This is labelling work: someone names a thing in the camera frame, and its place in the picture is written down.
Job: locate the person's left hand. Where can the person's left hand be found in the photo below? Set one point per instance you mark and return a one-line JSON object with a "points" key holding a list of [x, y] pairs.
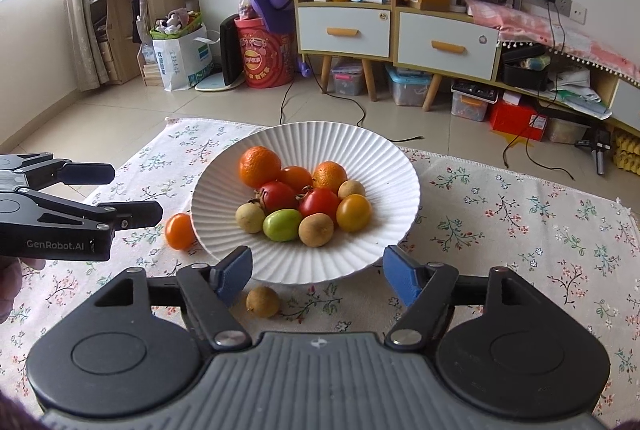
{"points": [[10, 285]]}

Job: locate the yellow brown tomato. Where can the yellow brown tomato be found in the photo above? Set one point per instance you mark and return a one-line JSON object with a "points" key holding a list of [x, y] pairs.
{"points": [[353, 213]]}

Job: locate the pink cloth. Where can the pink cloth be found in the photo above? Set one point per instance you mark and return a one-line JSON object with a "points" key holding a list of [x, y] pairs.
{"points": [[550, 34]]}

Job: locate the white round base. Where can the white round base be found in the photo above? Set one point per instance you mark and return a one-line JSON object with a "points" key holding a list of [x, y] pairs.
{"points": [[212, 82]]}

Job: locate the large orange mandarin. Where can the large orange mandarin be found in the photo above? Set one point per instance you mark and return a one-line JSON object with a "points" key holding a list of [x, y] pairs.
{"points": [[259, 166]]}

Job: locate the stuffed toys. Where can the stuffed toys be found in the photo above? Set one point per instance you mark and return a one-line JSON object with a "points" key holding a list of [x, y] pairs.
{"points": [[172, 20]]}

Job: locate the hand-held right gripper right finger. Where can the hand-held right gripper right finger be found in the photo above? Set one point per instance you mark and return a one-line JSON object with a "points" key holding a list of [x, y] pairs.
{"points": [[400, 272]]}

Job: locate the black lidded storage box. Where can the black lidded storage box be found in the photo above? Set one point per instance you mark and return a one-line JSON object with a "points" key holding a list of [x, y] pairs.
{"points": [[472, 102]]}

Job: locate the white ribbed plate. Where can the white ribbed plate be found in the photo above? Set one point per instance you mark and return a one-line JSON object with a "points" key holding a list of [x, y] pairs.
{"points": [[350, 149]]}

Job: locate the small orange mandarin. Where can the small orange mandarin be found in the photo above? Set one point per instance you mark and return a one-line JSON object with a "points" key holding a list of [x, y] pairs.
{"points": [[330, 175]]}

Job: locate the blue lidded storage box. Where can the blue lidded storage box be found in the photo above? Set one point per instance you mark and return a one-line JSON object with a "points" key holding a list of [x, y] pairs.
{"points": [[407, 87]]}

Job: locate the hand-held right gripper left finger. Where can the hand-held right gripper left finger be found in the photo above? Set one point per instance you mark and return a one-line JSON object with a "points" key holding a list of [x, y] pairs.
{"points": [[235, 272]]}

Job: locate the white wall socket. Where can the white wall socket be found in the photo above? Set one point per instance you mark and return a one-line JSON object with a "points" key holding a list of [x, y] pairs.
{"points": [[578, 13]]}

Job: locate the red printed bucket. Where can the red printed bucket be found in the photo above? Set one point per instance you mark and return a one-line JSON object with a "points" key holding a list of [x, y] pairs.
{"points": [[265, 54]]}

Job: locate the white drawer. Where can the white drawer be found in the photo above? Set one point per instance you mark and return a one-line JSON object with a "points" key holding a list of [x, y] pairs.
{"points": [[445, 32], [342, 22]]}

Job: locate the clear storage box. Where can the clear storage box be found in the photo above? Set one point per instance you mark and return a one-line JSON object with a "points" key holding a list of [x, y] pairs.
{"points": [[347, 79]]}

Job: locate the floral tablecloth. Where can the floral tablecloth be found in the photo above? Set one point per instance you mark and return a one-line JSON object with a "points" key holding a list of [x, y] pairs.
{"points": [[500, 220]]}

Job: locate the white shopping bag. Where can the white shopping bag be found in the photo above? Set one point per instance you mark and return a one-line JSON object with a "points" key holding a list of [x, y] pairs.
{"points": [[180, 59]]}

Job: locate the yellow egg carton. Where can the yellow egg carton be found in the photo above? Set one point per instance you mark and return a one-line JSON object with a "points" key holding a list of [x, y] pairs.
{"points": [[627, 149]]}

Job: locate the orange cherry tomato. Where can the orange cherry tomato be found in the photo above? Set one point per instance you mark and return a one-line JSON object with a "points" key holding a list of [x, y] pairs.
{"points": [[179, 232], [296, 177]]}

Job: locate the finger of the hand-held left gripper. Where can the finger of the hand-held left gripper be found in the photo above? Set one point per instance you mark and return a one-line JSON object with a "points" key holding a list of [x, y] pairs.
{"points": [[85, 173], [135, 214]]}

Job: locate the black panel device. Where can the black panel device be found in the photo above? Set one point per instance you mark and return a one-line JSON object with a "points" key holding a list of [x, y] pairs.
{"points": [[231, 49]]}

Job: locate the light green tomato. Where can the light green tomato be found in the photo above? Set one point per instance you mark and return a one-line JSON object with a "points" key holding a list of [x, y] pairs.
{"points": [[281, 225]]}

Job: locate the red tomato with dry calyx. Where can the red tomato with dry calyx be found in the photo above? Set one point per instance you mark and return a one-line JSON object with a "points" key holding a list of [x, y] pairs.
{"points": [[277, 196]]}

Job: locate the red box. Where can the red box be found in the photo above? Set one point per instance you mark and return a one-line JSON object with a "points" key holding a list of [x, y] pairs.
{"points": [[517, 119]]}

